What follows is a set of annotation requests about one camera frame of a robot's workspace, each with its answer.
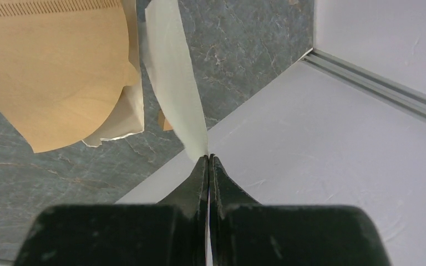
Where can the aluminium corner frame rail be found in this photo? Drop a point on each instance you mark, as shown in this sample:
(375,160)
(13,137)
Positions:
(403,98)

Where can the small wooden cube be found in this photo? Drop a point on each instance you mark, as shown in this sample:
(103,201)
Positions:
(163,122)

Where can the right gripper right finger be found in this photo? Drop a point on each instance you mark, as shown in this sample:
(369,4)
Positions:
(246,232)

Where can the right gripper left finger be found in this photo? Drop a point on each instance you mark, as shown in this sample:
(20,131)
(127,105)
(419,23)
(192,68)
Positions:
(170,232)

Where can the orange black coffee filter box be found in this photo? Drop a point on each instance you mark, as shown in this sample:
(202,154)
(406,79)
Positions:
(127,117)

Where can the white paper coffee filter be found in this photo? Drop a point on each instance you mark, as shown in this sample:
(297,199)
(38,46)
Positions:
(166,56)

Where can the brown filter stack in box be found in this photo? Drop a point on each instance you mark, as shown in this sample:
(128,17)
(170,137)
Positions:
(64,67)

